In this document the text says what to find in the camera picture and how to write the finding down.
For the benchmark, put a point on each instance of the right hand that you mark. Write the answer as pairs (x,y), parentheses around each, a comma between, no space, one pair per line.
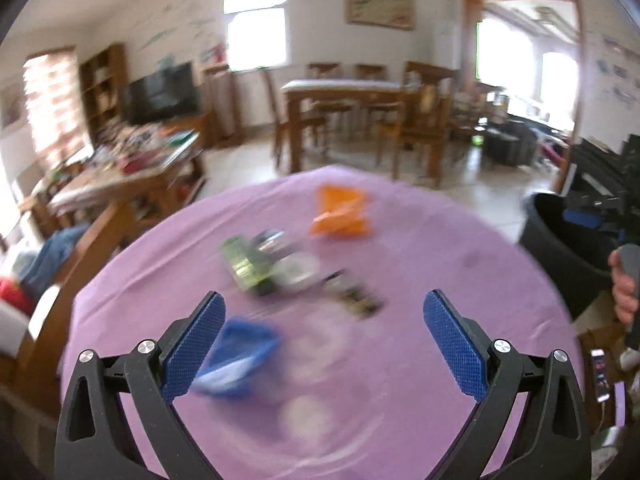
(626,304)

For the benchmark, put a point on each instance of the orange snack bag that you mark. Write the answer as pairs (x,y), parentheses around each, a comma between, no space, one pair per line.
(342,211)

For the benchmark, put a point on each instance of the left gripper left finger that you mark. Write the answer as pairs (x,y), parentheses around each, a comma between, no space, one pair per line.
(94,439)

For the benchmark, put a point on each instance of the framed wall picture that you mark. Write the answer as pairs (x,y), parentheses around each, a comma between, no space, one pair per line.
(395,14)

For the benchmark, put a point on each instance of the white smartphone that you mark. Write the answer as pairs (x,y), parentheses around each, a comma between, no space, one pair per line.
(600,378)

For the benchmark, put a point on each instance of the purple tablecloth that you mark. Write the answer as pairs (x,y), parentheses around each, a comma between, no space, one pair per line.
(348,398)

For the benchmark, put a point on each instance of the dark small wrapper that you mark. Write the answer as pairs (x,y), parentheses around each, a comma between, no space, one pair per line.
(352,294)

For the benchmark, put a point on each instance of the black television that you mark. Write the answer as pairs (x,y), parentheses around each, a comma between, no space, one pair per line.
(163,95)

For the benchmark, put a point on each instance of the blue snack bag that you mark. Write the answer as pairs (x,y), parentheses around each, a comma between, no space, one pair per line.
(242,353)

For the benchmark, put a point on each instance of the black upright piano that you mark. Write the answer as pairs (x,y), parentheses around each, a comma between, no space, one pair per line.
(605,171)

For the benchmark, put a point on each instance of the green snack wrapper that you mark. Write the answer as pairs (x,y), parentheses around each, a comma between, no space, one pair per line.
(250,269)

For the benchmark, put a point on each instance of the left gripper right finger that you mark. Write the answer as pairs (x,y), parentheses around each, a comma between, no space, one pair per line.
(528,422)

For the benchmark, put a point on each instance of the front wooden dining chair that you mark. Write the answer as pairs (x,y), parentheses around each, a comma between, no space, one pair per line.
(422,114)

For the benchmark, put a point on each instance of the black trash bin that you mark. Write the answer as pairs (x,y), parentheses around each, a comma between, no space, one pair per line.
(574,257)

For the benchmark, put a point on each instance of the wooden bookshelf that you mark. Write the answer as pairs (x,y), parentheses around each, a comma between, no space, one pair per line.
(101,79)

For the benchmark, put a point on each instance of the cluttered coffee table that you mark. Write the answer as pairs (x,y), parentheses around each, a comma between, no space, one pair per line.
(172,180)

